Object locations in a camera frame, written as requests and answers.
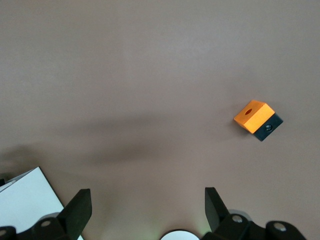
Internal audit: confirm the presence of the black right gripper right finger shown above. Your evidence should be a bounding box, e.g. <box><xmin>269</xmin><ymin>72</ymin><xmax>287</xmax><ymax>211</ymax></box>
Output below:
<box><xmin>199</xmin><ymin>186</ymin><xmax>309</xmax><ymax>240</ymax></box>

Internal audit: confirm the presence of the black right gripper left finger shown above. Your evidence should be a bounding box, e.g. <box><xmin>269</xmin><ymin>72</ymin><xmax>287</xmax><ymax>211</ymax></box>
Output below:
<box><xmin>0</xmin><ymin>188</ymin><xmax>93</xmax><ymax>240</ymax></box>

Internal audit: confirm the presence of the white drawer cabinet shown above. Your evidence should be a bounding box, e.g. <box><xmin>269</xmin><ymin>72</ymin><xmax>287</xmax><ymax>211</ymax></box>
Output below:
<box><xmin>0</xmin><ymin>166</ymin><xmax>85</xmax><ymax>240</ymax></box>

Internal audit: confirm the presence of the orange box with black base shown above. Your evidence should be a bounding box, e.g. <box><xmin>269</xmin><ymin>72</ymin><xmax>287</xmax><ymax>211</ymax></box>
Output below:
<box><xmin>233</xmin><ymin>99</ymin><xmax>285</xmax><ymax>143</ymax></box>

